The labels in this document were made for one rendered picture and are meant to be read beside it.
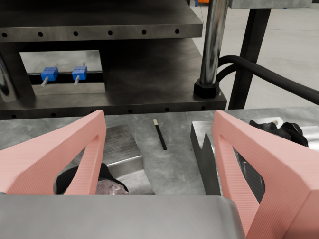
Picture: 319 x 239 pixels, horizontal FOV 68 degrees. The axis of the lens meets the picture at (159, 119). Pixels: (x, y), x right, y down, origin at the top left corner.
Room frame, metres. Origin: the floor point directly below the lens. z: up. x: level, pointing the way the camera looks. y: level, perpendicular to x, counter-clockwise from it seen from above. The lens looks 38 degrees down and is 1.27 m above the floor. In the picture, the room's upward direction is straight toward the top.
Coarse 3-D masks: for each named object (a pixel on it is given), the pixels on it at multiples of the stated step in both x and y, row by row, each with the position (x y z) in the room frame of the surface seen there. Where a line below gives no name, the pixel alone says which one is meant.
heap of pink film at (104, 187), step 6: (102, 180) 0.29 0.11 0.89; (108, 180) 0.29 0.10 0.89; (96, 186) 0.28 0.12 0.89; (102, 186) 0.28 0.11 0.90; (108, 186) 0.28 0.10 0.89; (114, 186) 0.28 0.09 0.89; (120, 186) 0.28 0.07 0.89; (96, 192) 0.26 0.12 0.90; (102, 192) 0.26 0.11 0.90; (108, 192) 0.26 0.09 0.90; (114, 192) 0.27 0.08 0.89; (120, 192) 0.27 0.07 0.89; (126, 192) 0.28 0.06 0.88
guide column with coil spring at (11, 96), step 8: (0, 56) 0.76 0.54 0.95; (0, 64) 0.75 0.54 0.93; (0, 72) 0.74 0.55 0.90; (8, 72) 0.76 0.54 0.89; (0, 80) 0.73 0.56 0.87; (8, 80) 0.75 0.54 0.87; (0, 88) 0.73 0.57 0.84; (8, 88) 0.74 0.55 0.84; (8, 96) 0.73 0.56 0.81; (16, 96) 0.75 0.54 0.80
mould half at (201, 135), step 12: (264, 120) 0.53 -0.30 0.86; (192, 132) 0.51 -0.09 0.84; (204, 132) 0.48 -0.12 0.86; (312, 132) 0.39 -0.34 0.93; (192, 144) 0.49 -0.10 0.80; (204, 144) 0.39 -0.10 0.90; (312, 144) 0.36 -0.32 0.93; (204, 156) 0.38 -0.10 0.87; (204, 168) 0.37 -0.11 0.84; (216, 168) 0.30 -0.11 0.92; (240, 168) 0.31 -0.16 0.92; (204, 180) 0.35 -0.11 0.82; (216, 180) 0.29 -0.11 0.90; (216, 192) 0.28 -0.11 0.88
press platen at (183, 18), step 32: (0, 0) 1.18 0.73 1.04; (32, 0) 1.19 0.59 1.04; (64, 0) 1.19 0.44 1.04; (96, 0) 1.20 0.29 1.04; (128, 0) 1.20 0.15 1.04; (160, 0) 1.20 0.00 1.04; (0, 32) 0.78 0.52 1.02; (32, 32) 0.79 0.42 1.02; (64, 32) 0.80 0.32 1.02; (96, 32) 0.81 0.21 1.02; (128, 32) 0.82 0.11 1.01; (160, 32) 0.83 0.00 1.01; (192, 32) 0.84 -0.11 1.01
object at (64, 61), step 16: (32, 48) 0.81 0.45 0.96; (48, 48) 0.81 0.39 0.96; (64, 48) 0.81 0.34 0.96; (80, 48) 0.81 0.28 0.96; (96, 48) 0.81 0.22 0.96; (112, 48) 1.19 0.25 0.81; (32, 64) 0.78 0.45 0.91; (48, 64) 0.78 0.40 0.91; (64, 64) 0.79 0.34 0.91; (80, 64) 0.79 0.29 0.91; (96, 64) 0.80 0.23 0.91; (32, 80) 0.78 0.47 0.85; (64, 80) 0.79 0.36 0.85; (80, 80) 0.79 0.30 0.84; (96, 80) 0.80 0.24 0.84
